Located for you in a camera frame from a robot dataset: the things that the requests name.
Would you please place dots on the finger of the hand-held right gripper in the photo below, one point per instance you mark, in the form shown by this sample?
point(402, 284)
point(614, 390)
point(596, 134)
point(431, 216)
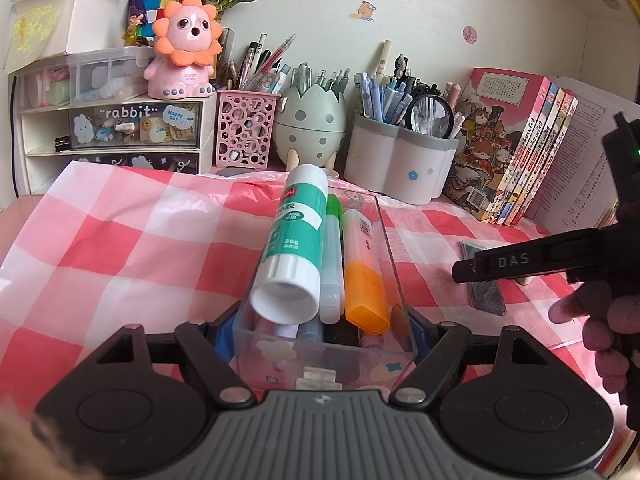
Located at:
point(515, 262)

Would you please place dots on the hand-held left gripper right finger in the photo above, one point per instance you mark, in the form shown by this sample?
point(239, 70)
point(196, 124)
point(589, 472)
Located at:
point(406, 322)

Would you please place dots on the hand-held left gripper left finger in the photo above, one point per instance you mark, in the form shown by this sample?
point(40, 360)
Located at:
point(225, 332)

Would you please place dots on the white eraser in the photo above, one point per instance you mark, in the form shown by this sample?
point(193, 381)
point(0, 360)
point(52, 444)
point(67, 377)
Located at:
point(525, 280)

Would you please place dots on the purple pen with clear barrel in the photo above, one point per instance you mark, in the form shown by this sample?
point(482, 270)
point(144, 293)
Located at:
point(372, 341)

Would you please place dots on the orange highlighter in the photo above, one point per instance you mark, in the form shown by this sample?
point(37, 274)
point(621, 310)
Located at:
point(365, 300)

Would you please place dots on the purple cartoon print pen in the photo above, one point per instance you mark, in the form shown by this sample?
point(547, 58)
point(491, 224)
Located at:
point(286, 331)

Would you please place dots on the black marker pen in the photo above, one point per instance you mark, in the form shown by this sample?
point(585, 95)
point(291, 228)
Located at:
point(345, 333)

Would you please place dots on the clear plastic pencil box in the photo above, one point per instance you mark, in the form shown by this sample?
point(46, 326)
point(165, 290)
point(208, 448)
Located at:
point(350, 365)

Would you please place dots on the green capped highlighter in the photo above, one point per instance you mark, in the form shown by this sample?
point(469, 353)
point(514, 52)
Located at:
point(332, 260)

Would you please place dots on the white green glue stick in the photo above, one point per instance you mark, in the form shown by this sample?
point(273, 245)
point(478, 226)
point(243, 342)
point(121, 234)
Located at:
point(295, 220)

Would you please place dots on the person's right hand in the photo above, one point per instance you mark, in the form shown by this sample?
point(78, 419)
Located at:
point(570, 310)

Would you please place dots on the illustrated paperback book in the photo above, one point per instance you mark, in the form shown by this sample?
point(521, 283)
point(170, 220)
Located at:
point(535, 135)
point(554, 135)
point(562, 135)
point(545, 135)

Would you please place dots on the pink checkered tablecloth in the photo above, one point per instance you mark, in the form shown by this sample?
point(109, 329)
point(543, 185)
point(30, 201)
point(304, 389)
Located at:
point(125, 240)

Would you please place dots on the row of cartoon books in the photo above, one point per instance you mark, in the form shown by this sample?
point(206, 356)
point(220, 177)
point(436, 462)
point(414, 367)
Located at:
point(495, 110)

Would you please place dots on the white cloud shaped pen holder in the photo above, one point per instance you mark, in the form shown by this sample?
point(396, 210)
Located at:
point(390, 162)

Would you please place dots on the black rimmed magnifying glass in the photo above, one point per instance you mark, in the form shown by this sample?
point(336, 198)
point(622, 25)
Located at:
point(432, 116)

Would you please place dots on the pink perforated pen holder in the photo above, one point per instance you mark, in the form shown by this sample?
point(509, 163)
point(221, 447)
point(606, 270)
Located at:
point(245, 130)

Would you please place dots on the bunch of blue pink pens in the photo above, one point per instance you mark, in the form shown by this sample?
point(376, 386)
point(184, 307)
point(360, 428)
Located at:
point(375, 92)

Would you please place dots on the green egg shaped pen holder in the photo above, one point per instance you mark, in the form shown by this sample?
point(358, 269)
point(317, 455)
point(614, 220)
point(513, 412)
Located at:
point(307, 125)

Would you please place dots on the tan fuzzy cloth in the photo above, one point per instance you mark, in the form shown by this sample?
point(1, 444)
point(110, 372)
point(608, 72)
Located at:
point(15, 440)

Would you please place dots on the bunch of grey green pens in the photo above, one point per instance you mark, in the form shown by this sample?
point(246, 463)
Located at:
point(302, 76)

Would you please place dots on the white drawer organiser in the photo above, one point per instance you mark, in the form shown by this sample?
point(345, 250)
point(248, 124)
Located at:
point(45, 130)

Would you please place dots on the pink lion toy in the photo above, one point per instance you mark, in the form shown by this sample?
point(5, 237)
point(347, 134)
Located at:
point(182, 60)

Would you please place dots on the bunch of red black pens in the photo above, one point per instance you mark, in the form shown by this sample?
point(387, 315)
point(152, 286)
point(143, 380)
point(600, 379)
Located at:
point(255, 57)

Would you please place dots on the clear plastic drawer box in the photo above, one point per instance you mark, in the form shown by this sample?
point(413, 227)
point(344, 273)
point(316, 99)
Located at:
point(95, 77)

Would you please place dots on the clear jar with brown contents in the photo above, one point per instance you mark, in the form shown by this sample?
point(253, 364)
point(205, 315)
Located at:
point(226, 42)

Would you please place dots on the small purple figurine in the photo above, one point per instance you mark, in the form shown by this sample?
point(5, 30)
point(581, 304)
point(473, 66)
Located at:
point(136, 17)

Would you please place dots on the white storage box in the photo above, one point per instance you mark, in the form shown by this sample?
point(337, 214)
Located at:
point(90, 15)

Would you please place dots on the yellow sticky note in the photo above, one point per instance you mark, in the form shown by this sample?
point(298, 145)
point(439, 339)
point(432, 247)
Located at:
point(30, 30)

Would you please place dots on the round pink wall sticker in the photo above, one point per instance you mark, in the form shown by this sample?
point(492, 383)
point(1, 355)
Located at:
point(470, 33)

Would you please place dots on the duck wall sticker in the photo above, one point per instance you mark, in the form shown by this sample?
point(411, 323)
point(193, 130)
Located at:
point(361, 11)

